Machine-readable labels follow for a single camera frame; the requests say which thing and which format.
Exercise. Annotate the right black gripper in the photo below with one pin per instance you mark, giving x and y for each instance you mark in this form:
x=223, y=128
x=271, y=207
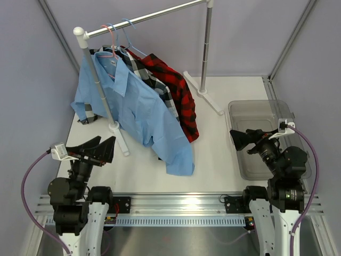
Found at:
x=242, y=139

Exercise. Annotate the black white plaid shirt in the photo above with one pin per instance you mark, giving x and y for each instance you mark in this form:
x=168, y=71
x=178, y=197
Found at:
x=145, y=75

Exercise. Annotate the light blue cable duct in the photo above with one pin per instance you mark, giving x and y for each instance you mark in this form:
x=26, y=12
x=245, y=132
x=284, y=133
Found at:
x=176, y=221

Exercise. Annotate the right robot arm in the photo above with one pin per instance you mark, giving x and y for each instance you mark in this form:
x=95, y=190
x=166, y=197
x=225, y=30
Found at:
x=279, y=208

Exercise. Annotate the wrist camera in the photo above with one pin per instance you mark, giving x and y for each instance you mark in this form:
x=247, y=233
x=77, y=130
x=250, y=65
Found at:
x=59, y=152
x=285, y=128

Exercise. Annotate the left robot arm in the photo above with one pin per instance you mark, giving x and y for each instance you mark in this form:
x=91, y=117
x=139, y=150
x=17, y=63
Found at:
x=79, y=212

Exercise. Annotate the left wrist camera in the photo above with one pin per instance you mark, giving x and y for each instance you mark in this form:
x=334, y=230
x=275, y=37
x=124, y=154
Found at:
x=59, y=152

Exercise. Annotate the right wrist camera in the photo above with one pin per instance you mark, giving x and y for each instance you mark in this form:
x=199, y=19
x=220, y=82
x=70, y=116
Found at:
x=285, y=128

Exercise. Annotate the red black plaid shirt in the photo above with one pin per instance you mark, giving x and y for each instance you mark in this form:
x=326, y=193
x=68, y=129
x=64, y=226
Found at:
x=179, y=90

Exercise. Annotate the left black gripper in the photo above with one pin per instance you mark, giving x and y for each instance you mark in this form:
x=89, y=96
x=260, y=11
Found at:
x=104, y=151

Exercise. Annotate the light blue shirt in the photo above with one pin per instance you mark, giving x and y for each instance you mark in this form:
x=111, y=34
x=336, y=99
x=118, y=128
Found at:
x=141, y=112

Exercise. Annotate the aluminium mounting rail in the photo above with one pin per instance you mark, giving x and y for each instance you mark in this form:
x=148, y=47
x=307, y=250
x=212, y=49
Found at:
x=192, y=204

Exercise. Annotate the clear plastic bin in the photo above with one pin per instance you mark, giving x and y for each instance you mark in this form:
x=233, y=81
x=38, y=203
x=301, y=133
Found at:
x=254, y=122

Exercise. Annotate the white silver clothes rack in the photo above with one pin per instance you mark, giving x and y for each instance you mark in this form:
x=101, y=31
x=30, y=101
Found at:
x=83, y=36

